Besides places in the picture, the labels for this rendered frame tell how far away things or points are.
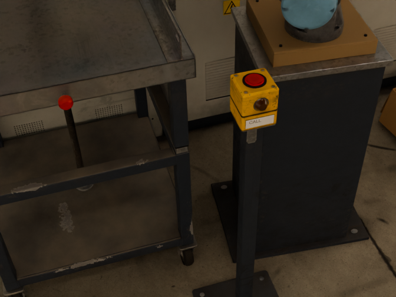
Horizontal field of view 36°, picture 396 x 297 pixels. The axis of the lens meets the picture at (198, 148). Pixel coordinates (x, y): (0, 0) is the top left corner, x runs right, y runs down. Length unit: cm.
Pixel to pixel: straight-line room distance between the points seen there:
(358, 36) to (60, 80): 75
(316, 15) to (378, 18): 114
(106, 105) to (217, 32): 50
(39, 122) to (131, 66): 96
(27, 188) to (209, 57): 95
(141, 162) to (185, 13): 70
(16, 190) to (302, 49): 80
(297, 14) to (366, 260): 100
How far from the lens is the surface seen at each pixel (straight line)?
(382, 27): 256
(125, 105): 232
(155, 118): 240
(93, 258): 187
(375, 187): 233
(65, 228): 196
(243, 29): 169
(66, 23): 158
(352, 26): 166
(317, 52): 156
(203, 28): 219
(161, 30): 151
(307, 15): 138
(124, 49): 146
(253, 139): 133
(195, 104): 238
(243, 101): 122
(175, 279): 201
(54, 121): 232
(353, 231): 214
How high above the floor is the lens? 166
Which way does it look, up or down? 44 degrees down
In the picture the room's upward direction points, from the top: 2 degrees counter-clockwise
